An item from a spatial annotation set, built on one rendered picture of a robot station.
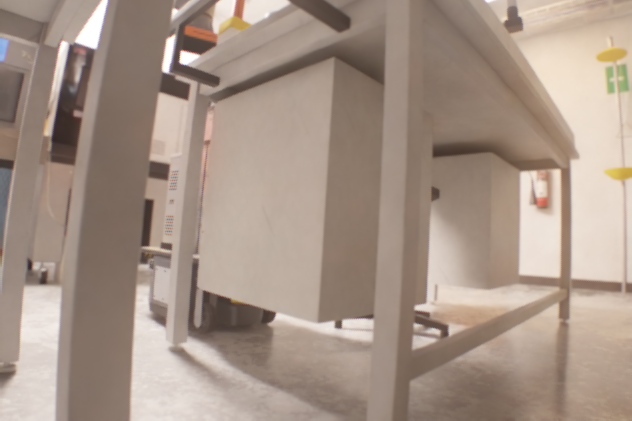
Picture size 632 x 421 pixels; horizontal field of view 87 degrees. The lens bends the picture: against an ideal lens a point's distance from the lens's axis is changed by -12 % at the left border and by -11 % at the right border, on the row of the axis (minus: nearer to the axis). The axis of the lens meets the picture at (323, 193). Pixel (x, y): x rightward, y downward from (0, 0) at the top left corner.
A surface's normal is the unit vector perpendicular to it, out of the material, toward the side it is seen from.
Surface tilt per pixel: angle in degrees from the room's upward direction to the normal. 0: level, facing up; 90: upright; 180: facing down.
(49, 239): 90
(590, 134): 90
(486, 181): 90
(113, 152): 90
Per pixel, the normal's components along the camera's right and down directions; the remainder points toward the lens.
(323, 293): 0.73, -0.04
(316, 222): -0.68, -0.13
